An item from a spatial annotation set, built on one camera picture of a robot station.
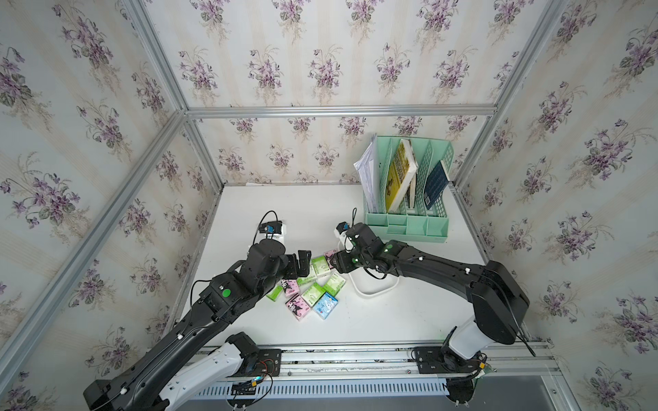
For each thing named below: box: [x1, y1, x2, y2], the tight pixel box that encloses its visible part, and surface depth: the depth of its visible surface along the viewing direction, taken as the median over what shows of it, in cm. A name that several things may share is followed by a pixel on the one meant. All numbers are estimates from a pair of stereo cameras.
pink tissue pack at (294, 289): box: [284, 279, 300, 298], surface depth 87 cm
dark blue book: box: [424, 160, 450, 210], surface depth 109 cm
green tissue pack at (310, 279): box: [296, 267, 320, 286], surface depth 90 cm
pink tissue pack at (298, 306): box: [284, 293, 312, 322], surface depth 83 cm
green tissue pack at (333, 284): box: [323, 272, 347, 298], surface depth 88 cm
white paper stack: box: [353, 134, 381, 214], surface depth 92 cm
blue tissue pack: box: [313, 291, 339, 321], surface depth 84 cm
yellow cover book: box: [385, 138, 419, 214], surface depth 99 cm
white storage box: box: [347, 267, 400, 298], surface depth 86 cm
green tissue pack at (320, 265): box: [311, 255, 331, 276], surface depth 92 cm
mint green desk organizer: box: [363, 135, 455, 244], surface depth 104 cm
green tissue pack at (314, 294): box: [300, 282, 327, 308], surface depth 86 cm
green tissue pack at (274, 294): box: [265, 285, 284, 302], surface depth 86 cm
